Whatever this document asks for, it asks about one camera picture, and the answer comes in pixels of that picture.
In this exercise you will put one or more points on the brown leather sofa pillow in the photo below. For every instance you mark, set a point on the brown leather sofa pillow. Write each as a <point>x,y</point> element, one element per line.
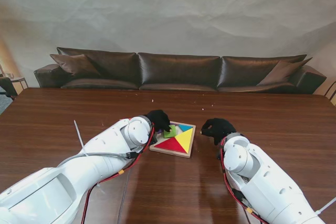
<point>283,73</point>
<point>76,66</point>

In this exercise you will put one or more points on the large red tangram triangle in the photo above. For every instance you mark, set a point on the large red tangram triangle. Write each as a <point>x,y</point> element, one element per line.
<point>172,145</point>

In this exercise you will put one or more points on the dark brown leather sofa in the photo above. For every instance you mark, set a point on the dark brown leather sofa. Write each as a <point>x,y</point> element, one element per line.
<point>178,69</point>

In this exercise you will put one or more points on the green tangram square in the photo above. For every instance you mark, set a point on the green tangram square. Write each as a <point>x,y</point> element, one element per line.
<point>170,132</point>

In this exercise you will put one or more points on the square wooden tangram tray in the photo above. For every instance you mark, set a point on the square wooden tangram tray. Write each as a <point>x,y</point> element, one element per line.
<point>193,140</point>

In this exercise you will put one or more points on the blue tangram triangle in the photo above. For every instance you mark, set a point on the blue tangram triangle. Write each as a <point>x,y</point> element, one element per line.
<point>185,127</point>

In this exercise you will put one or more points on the large yellow tangram triangle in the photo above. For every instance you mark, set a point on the large yellow tangram triangle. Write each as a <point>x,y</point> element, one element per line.
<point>186,141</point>

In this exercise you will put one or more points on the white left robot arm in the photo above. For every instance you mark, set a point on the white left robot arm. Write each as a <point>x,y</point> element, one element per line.
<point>78,166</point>

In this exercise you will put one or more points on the small side table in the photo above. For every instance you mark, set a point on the small side table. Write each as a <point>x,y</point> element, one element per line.
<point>18,79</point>

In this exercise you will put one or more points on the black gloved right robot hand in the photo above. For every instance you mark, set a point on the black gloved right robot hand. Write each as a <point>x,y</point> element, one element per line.
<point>218,129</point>

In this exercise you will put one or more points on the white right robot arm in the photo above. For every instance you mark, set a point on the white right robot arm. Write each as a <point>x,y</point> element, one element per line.
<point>262,182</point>

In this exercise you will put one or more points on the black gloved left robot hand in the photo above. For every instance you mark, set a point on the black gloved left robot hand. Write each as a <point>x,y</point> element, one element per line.
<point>158,119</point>

